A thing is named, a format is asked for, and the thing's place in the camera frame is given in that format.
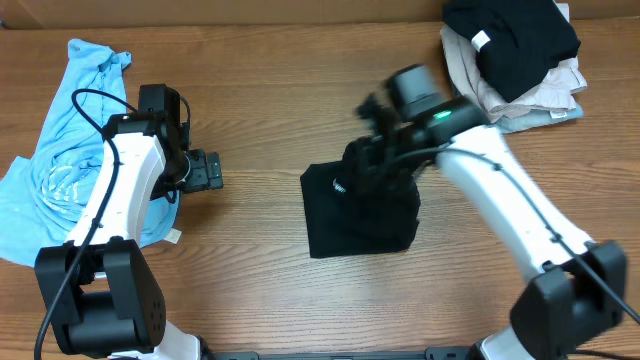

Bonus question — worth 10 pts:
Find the black polo shirt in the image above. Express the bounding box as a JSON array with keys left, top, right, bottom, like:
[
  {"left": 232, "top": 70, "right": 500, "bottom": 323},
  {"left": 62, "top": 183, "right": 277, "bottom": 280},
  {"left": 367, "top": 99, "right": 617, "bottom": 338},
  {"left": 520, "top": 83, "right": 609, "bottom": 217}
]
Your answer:
[{"left": 300, "top": 138, "right": 420, "bottom": 259}]

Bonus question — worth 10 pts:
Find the light blue t-shirt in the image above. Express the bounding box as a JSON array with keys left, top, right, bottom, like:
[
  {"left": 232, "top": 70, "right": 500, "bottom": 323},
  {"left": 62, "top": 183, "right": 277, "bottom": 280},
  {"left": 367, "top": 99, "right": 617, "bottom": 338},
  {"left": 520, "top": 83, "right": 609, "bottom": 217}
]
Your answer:
[{"left": 1, "top": 39, "right": 178, "bottom": 266}]

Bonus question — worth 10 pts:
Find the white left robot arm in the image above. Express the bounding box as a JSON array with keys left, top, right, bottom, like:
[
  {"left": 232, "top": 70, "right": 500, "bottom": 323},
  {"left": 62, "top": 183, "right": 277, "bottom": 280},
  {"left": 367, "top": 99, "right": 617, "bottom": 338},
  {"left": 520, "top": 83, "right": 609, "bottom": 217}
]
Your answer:
[{"left": 34, "top": 84, "right": 223, "bottom": 360}]

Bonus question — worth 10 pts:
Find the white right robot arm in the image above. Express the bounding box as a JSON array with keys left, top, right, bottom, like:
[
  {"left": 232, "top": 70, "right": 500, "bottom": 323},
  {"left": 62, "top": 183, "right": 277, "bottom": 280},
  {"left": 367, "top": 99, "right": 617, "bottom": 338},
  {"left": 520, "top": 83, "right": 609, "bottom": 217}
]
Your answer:
[{"left": 351, "top": 65, "right": 635, "bottom": 359}]

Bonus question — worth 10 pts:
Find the grey-blue folded garment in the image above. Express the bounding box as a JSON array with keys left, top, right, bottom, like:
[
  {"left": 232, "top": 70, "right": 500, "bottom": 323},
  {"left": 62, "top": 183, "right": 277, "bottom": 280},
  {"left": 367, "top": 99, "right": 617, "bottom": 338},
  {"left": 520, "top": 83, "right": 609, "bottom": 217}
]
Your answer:
[{"left": 449, "top": 82, "right": 585, "bottom": 135}]

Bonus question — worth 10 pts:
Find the black folded garment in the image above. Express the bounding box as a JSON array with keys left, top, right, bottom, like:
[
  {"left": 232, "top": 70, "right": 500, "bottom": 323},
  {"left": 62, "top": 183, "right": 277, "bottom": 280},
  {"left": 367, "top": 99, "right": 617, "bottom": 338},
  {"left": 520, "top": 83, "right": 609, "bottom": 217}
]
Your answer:
[{"left": 442, "top": 0, "right": 581, "bottom": 102}]

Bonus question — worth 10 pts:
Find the beige folded garment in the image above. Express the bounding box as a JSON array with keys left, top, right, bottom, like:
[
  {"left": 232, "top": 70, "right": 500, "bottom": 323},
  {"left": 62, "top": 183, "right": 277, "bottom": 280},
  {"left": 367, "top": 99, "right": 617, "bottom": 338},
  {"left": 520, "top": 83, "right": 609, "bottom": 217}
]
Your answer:
[{"left": 441, "top": 1, "right": 587, "bottom": 111}]

